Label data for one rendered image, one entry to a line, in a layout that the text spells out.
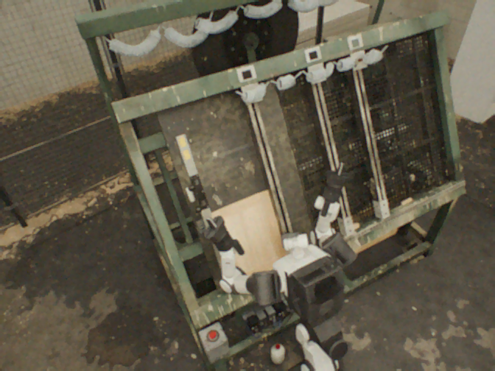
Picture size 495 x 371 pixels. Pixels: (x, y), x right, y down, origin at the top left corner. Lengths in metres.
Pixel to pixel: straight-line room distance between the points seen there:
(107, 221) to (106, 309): 1.02
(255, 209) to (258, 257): 0.30
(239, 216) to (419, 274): 1.97
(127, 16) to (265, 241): 1.47
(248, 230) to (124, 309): 1.59
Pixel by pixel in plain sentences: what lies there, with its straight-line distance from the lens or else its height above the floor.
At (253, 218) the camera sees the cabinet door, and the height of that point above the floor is 1.19.
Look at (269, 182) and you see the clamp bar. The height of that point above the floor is 1.38.
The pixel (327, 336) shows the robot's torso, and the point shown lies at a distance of 1.98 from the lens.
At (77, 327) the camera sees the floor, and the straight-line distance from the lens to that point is 3.51.
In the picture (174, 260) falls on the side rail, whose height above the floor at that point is 1.18.
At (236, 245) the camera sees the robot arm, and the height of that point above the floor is 1.46.
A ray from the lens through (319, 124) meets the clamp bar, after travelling 2.31.
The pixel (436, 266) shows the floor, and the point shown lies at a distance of 3.75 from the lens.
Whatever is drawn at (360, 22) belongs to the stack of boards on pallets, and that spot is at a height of 0.32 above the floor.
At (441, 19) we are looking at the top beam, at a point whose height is 1.91.
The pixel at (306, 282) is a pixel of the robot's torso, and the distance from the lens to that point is 1.71.
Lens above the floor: 2.85
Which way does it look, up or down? 43 degrees down
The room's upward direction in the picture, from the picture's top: 4 degrees counter-clockwise
